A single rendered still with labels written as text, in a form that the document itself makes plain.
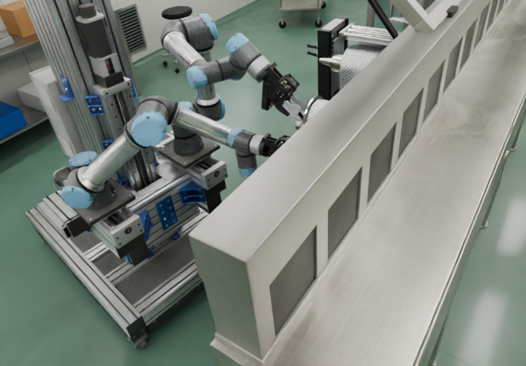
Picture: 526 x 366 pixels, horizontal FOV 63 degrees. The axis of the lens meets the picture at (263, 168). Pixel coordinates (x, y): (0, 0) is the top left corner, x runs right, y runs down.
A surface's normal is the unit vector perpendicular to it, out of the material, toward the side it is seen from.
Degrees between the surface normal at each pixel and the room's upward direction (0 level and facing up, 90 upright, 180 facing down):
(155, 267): 0
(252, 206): 0
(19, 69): 90
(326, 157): 0
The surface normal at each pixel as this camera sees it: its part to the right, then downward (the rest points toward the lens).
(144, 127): 0.19, 0.51
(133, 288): -0.09, -0.80
